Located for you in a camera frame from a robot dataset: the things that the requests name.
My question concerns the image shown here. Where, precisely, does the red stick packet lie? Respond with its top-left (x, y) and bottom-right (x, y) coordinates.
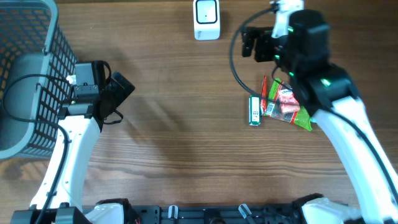
top-left (261, 75), bottom-right (267, 116)

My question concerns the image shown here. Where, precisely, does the green white small box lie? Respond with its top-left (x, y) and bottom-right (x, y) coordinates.
top-left (249, 96), bottom-right (261, 126)

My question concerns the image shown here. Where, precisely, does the orange Kleenex tissue pack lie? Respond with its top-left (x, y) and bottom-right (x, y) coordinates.
top-left (278, 89), bottom-right (300, 114)

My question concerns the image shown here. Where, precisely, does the green gummy candy bag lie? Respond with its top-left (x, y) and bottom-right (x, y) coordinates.
top-left (265, 78), bottom-right (312, 131)

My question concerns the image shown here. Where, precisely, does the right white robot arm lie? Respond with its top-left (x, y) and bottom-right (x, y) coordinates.
top-left (236, 4), bottom-right (397, 223)

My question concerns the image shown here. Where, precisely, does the white barcode scanner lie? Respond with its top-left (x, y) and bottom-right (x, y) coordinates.
top-left (193, 0), bottom-right (221, 40)

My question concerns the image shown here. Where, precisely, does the grey plastic mesh basket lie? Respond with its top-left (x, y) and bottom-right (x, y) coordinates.
top-left (1, 0), bottom-right (77, 159)

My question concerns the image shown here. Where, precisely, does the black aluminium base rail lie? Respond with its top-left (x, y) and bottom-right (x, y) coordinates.
top-left (82, 198), bottom-right (351, 224)

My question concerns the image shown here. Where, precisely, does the black right camera cable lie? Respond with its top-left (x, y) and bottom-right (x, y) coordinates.
top-left (229, 6), bottom-right (398, 203)

